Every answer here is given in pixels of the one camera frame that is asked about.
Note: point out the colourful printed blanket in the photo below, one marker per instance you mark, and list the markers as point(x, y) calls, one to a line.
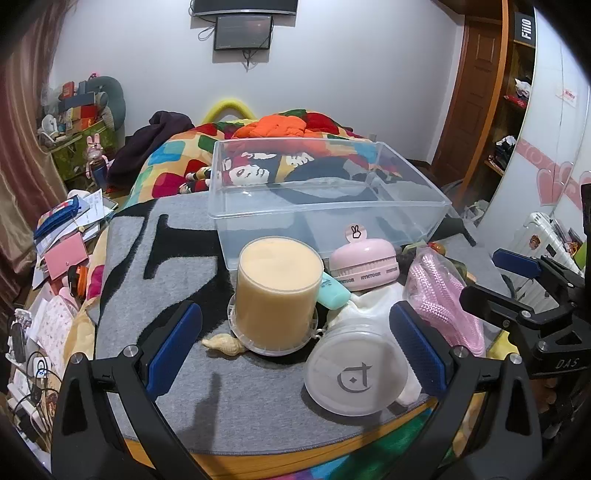
point(175, 161)

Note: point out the small wall monitor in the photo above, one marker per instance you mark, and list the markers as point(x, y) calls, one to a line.
point(243, 32)

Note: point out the grey green neck pillow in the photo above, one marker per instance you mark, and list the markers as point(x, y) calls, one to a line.
point(113, 97)

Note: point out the wooden shelf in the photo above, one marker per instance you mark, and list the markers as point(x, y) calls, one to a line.
point(508, 115)

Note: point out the green patterned box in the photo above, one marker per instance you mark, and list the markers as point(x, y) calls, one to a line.
point(69, 161)

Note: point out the blue pencil case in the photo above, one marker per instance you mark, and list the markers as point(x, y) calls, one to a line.
point(55, 217)

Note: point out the yellow foam arch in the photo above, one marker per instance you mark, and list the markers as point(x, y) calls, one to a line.
point(226, 102)

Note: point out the white curved wardrobe door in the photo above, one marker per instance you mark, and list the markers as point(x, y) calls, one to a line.
point(549, 138)

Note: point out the teal tube bottle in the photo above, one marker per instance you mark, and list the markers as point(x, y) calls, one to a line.
point(334, 295)

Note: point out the floral paper pouch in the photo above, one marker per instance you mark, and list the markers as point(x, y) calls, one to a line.
point(55, 327)

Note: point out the orange cloth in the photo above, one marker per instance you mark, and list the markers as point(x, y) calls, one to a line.
point(272, 125)

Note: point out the pink mesh packet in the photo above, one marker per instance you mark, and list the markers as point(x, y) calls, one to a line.
point(443, 300)

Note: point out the wall television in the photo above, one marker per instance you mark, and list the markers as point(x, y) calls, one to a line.
point(244, 7)

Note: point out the grey black rug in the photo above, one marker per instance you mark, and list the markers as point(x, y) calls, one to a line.
point(231, 401)

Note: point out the pink round desk vacuum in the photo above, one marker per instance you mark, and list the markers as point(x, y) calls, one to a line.
point(364, 261)

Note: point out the stack of coloured boxes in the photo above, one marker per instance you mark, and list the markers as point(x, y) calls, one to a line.
point(76, 104)

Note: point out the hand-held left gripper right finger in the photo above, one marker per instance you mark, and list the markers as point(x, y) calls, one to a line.
point(415, 346)

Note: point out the brown curtain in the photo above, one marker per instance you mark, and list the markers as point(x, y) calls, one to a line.
point(23, 161)

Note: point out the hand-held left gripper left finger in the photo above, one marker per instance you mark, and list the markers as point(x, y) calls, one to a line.
point(175, 346)

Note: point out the white round jar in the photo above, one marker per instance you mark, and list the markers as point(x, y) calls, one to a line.
point(355, 374)

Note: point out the white cloth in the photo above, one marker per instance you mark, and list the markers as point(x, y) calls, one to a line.
point(369, 304)

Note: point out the pink rabbit toy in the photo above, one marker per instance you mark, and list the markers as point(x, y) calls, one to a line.
point(97, 157)

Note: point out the beige seashell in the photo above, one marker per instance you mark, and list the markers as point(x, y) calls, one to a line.
point(224, 345)

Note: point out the orange black gadget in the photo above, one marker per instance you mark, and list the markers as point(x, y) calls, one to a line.
point(78, 284)

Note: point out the black printed box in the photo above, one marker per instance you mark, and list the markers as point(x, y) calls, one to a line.
point(525, 28)

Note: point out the pink wallet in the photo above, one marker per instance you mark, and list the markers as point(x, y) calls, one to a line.
point(67, 256)

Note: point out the pile of papers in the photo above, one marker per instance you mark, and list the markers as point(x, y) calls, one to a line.
point(94, 210)

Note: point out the brown wooden door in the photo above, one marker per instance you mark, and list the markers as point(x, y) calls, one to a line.
point(466, 115)

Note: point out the clear plastic storage box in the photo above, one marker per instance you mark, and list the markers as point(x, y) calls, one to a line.
point(323, 211)

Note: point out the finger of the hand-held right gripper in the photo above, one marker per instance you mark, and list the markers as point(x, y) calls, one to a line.
point(489, 300)
point(512, 261)

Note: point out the yellow cylindrical jar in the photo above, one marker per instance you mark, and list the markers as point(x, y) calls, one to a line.
point(277, 300)

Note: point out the dark purple cloth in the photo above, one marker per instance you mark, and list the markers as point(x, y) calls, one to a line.
point(138, 152)

